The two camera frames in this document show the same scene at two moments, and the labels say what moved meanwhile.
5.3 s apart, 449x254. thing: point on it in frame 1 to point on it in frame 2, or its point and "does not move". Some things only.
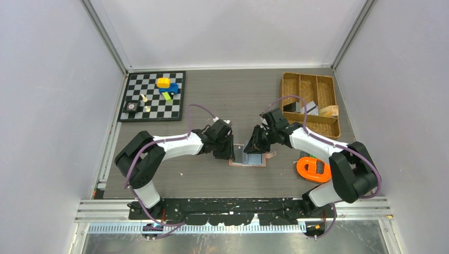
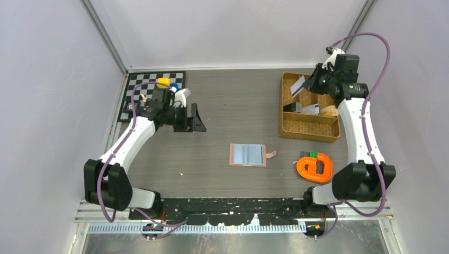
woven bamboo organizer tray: [310, 101] does not move
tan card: [330, 110] does not move
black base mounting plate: [275, 211] does not move
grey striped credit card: [312, 109] to [297, 87]
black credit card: [290, 107] does not move
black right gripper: [255, 146] to [310, 84]
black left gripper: [229, 153] to [190, 124]
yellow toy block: [163, 82] does not move
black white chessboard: [161, 94] does not move
